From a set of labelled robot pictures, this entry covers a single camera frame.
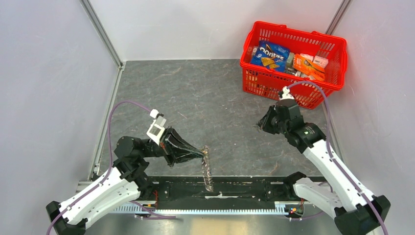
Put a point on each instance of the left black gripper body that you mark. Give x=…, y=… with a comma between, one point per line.
x=169, y=150

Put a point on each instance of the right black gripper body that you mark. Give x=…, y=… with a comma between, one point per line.
x=273, y=125

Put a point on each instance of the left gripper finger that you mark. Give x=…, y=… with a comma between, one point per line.
x=185, y=157
x=180, y=143

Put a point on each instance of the round keyring disc with keys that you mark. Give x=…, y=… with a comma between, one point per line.
x=206, y=169

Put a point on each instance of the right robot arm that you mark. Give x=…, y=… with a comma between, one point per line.
x=353, y=207

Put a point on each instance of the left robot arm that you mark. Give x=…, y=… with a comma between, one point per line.
x=123, y=182

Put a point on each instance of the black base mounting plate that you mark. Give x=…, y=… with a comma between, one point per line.
x=229, y=193

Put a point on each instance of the orange snack box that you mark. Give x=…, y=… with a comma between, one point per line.
x=308, y=68

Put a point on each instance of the red plastic shopping basket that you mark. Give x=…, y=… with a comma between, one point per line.
x=267, y=83

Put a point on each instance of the blue Doritos bag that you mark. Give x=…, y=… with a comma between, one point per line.
x=271, y=56

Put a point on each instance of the pink small box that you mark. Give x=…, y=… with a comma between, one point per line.
x=320, y=61

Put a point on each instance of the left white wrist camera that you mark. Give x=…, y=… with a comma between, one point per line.
x=156, y=129

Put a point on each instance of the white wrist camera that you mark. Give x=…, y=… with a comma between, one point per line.
x=285, y=94
x=156, y=129

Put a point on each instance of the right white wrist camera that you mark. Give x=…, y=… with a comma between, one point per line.
x=285, y=94

